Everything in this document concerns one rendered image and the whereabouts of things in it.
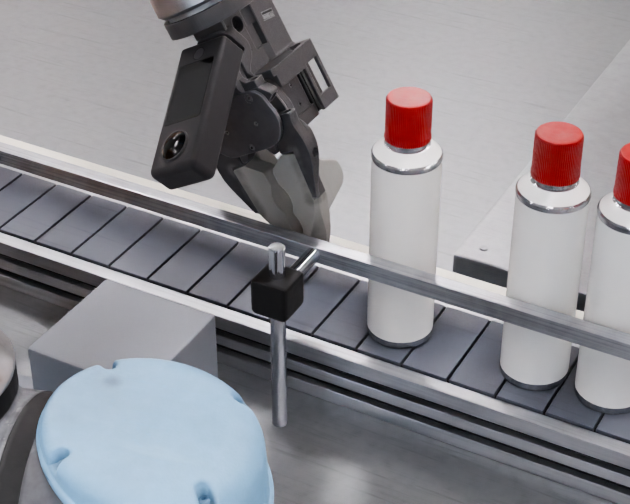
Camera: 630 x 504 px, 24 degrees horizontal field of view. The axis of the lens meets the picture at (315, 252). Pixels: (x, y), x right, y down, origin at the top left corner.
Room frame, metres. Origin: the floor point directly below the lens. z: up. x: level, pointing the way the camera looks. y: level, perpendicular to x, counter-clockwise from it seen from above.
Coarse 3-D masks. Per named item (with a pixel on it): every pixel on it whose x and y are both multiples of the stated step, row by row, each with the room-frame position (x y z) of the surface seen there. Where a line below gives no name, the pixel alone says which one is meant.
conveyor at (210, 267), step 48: (0, 192) 1.10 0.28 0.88; (48, 192) 1.10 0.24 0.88; (48, 240) 1.02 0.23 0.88; (96, 240) 1.02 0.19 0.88; (144, 240) 1.02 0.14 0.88; (192, 240) 1.02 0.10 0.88; (192, 288) 0.95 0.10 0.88; (240, 288) 0.95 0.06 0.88; (336, 288) 0.95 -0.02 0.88; (336, 336) 0.89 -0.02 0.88; (432, 336) 0.89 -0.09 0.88; (480, 336) 0.90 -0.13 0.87; (480, 384) 0.83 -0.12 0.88; (624, 432) 0.78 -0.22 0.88
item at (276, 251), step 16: (272, 256) 0.84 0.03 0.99; (304, 256) 0.88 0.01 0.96; (272, 272) 0.84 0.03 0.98; (288, 272) 0.85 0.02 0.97; (304, 272) 0.87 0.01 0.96; (256, 288) 0.84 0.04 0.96; (272, 288) 0.83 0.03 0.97; (288, 288) 0.83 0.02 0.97; (256, 304) 0.84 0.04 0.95; (272, 304) 0.83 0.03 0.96; (288, 304) 0.83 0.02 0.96; (272, 320) 0.84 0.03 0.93; (272, 336) 0.84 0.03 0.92; (272, 352) 0.84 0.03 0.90; (272, 368) 0.84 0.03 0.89; (272, 384) 0.84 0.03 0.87; (272, 400) 0.84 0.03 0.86; (272, 416) 0.84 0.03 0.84
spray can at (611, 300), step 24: (624, 168) 0.82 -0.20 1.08; (624, 192) 0.81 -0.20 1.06; (600, 216) 0.82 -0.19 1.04; (624, 216) 0.81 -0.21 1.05; (600, 240) 0.81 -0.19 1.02; (624, 240) 0.80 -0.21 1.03; (600, 264) 0.81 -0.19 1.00; (624, 264) 0.80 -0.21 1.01; (600, 288) 0.81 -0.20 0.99; (624, 288) 0.80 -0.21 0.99; (600, 312) 0.81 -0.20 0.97; (624, 312) 0.80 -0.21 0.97; (600, 360) 0.80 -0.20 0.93; (624, 360) 0.80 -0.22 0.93; (576, 384) 0.82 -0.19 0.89; (600, 384) 0.80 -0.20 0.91; (624, 384) 0.80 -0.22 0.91; (600, 408) 0.80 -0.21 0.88; (624, 408) 0.80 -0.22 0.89
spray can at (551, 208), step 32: (544, 128) 0.86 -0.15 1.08; (576, 128) 0.86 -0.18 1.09; (544, 160) 0.84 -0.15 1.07; (576, 160) 0.84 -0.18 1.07; (544, 192) 0.83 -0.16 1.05; (576, 192) 0.84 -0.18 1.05; (544, 224) 0.83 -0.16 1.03; (576, 224) 0.83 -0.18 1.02; (512, 256) 0.84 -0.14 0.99; (544, 256) 0.83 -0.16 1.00; (576, 256) 0.83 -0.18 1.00; (512, 288) 0.84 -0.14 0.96; (544, 288) 0.83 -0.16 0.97; (576, 288) 0.84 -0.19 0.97; (512, 352) 0.83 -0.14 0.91; (544, 352) 0.82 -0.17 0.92; (544, 384) 0.83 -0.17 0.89
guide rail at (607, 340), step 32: (32, 160) 1.02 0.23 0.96; (96, 192) 0.99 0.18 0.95; (128, 192) 0.97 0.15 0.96; (160, 192) 0.97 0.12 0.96; (224, 224) 0.93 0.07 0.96; (256, 224) 0.92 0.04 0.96; (320, 256) 0.89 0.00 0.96; (352, 256) 0.88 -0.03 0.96; (416, 288) 0.85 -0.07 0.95; (448, 288) 0.84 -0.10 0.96; (480, 288) 0.84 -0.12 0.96; (512, 320) 0.82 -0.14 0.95; (544, 320) 0.81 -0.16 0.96; (576, 320) 0.80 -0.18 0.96; (608, 352) 0.78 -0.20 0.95
